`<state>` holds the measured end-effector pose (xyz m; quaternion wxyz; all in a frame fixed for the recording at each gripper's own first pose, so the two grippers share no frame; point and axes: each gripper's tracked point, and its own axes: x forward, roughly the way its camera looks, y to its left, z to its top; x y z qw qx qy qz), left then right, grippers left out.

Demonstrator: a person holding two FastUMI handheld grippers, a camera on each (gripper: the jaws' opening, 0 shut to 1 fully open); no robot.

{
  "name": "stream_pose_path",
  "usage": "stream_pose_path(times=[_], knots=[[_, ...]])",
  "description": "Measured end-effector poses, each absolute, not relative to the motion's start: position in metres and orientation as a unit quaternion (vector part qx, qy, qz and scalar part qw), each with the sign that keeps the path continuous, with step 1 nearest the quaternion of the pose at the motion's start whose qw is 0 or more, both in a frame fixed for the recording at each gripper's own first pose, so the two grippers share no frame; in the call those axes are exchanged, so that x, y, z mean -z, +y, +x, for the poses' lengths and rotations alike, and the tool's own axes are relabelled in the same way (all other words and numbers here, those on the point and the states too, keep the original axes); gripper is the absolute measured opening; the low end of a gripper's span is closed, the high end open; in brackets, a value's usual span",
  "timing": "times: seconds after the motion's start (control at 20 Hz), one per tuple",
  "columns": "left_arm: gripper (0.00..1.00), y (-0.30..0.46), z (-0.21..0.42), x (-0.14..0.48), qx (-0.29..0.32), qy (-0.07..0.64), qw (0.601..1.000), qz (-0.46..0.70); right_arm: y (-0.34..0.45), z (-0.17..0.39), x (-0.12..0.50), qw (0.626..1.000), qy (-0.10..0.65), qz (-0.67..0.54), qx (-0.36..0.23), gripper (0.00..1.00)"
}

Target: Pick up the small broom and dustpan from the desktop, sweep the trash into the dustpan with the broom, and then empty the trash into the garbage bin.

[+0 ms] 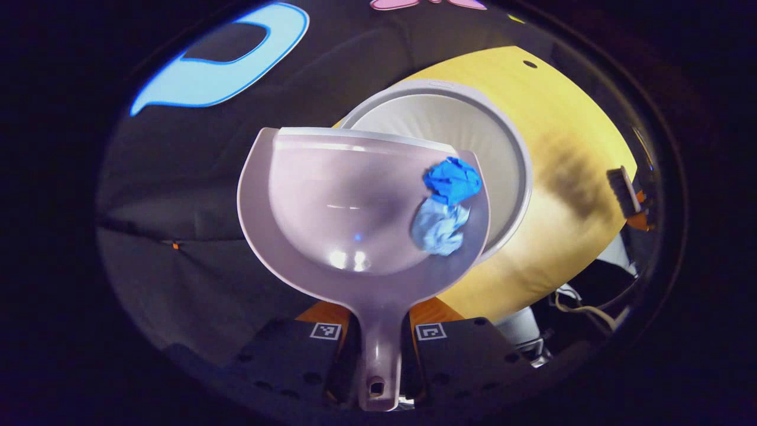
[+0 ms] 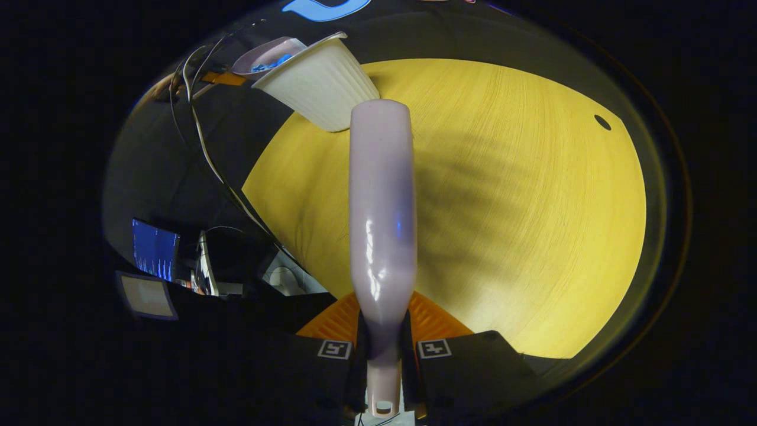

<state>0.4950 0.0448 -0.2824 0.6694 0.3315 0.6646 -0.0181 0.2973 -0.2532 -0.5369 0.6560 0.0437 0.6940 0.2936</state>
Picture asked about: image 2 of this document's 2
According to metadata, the grey cable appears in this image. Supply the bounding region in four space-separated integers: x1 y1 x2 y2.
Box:
180 35 302 264

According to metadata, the small pale pink broom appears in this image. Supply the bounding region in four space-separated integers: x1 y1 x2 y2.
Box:
349 99 418 418

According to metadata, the pale lit tablet screen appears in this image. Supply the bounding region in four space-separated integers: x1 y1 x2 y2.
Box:
115 271 179 321

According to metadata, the white upright object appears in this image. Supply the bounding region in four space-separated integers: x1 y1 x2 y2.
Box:
198 231 221 296

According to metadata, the pale pink dustpan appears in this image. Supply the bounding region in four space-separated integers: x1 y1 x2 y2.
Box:
231 37 308 81

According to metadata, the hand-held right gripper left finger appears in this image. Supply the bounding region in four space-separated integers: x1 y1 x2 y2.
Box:
231 291 366 418

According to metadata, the blue lit monitor screen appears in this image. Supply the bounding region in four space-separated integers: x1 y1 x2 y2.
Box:
131 218 180 283

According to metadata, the white ribbed garbage bin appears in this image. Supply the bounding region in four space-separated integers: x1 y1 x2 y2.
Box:
251 31 381 133

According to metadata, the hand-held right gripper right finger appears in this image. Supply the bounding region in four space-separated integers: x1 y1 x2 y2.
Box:
405 291 539 418

